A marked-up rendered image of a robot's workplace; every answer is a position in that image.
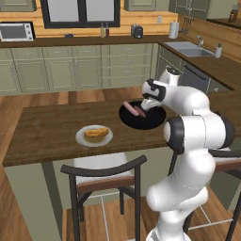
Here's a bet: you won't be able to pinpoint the hanging kitchen tools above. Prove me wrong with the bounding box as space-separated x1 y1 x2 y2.
181 16 194 36

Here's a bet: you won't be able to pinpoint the white microwave oven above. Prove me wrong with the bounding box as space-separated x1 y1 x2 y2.
0 21 37 43

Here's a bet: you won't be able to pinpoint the black framed window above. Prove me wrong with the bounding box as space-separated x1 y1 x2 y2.
40 0 121 29

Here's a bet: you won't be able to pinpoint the black bowl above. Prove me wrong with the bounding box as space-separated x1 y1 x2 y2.
118 100 168 131

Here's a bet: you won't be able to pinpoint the black toaster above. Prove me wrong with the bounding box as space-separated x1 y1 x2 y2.
130 24 144 40

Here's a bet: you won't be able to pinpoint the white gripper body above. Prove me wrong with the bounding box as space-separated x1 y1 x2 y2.
139 96 160 112

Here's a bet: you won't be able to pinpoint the brown bottle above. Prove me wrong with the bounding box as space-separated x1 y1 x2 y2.
228 4 240 24

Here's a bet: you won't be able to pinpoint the white soap dispenser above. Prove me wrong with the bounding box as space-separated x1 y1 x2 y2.
214 42 223 59

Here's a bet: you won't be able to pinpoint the pink sausage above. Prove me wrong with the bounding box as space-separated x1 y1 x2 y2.
134 105 147 119
122 101 139 117

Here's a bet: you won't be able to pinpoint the green base cupboard run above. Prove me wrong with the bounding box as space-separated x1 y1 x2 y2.
0 42 155 96

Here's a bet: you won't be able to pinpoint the green cupboards beside dishwasher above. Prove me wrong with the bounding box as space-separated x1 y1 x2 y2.
155 44 186 81

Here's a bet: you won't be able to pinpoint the green wall cupboard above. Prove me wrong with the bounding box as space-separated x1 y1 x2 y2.
169 0 218 20
0 0 38 13
123 0 157 12

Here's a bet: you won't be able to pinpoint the dark grey dishwasher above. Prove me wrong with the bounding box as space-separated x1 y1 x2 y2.
181 61 212 95

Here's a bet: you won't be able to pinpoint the green island base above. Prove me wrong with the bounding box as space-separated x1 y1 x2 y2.
3 146 177 241

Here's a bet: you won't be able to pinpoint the white paper towel roll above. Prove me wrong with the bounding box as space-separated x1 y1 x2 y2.
168 20 181 40

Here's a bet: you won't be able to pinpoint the steel sink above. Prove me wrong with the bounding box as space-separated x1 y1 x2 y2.
163 40 215 58

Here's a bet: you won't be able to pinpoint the golden hot dog bun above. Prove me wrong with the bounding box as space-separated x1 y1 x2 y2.
84 125 110 139

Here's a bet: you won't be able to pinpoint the white plate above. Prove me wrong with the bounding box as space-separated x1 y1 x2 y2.
74 124 114 148

